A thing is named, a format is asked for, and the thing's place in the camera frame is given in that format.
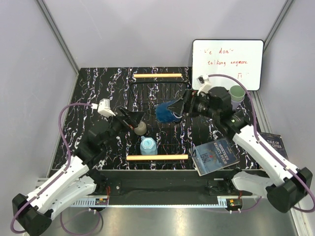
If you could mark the taupe ceramic mug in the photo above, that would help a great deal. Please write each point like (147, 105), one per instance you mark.
(141, 132)

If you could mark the near wooden rack handle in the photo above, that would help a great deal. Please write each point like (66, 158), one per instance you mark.
(157, 157)

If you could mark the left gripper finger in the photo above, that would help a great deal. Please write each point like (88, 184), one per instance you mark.
(139, 126)
(132, 116)

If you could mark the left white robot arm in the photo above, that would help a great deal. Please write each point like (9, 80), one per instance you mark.
(77, 178)

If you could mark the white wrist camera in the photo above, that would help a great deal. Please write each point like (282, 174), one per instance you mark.
(206, 84)
(104, 108)

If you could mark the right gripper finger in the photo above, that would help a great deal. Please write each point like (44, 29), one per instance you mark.
(178, 114)
(177, 104)

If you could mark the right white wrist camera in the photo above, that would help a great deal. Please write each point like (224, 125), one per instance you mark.
(206, 84)

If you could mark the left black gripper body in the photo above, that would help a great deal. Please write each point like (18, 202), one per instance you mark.
(118, 125)

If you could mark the Nineteen Eighty-Four book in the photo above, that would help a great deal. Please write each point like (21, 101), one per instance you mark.
(214, 156)

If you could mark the light blue faceted cup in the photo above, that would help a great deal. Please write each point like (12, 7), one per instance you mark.
(148, 146)

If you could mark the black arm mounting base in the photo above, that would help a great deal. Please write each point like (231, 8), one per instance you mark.
(169, 184)

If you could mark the wooden rack handle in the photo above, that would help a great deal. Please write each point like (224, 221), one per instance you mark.
(158, 75)
(157, 157)

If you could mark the black wire dish rack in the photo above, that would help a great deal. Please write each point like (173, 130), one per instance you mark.
(171, 138)

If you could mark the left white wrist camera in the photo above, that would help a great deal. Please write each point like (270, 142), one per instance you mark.
(104, 108)

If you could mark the white slotted cable duct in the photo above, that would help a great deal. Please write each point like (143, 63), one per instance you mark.
(118, 202)

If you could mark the lavender plastic cup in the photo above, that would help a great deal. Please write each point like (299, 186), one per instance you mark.
(236, 104)

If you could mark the far wooden rack handle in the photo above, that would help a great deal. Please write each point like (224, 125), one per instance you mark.
(158, 75)

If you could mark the sage green plastic cup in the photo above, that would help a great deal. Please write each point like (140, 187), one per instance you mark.
(237, 93)

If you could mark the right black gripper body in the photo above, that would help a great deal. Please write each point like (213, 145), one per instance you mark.
(199, 106)

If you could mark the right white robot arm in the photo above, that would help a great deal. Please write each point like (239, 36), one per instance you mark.
(285, 184)

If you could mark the white dry-erase board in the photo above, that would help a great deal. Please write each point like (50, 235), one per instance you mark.
(240, 59)

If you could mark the dark blue ceramic cup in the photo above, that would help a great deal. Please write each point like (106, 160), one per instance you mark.
(164, 115)

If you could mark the Tale of Two Cities book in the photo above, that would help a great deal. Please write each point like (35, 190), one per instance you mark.
(275, 141)

